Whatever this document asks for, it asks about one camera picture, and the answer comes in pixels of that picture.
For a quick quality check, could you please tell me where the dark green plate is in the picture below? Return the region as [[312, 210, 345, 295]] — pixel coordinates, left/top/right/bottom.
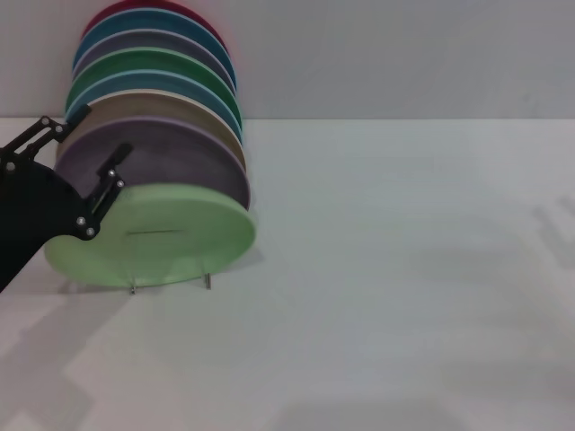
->
[[65, 47, 240, 119]]

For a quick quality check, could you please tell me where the teal blue plate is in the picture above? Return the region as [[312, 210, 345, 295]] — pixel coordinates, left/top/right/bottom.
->
[[72, 7, 237, 86]]

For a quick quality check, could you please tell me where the beige plate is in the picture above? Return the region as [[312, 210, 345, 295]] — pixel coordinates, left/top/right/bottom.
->
[[56, 88, 248, 174]]

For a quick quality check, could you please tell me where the lilac purple plate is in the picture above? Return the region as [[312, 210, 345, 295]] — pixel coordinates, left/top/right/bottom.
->
[[53, 115, 252, 212]]

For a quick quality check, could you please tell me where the grey purple plate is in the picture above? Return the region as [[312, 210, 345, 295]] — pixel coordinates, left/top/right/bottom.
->
[[71, 29, 237, 96]]

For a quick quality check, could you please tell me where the light blue plate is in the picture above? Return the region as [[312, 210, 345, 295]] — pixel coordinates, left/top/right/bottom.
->
[[63, 68, 244, 141]]

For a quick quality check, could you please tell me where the clear acrylic plate rack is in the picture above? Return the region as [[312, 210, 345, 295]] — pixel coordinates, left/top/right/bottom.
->
[[125, 228, 213, 295]]

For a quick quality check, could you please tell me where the red plate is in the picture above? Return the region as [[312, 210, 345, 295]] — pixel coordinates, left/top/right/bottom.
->
[[83, 0, 231, 60]]

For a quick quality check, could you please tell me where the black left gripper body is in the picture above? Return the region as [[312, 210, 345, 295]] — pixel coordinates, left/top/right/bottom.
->
[[0, 149, 87, 295]]

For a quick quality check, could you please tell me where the light green plate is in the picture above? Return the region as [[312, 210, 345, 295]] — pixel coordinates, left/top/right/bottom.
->
[[43, 181, 259, 289]]

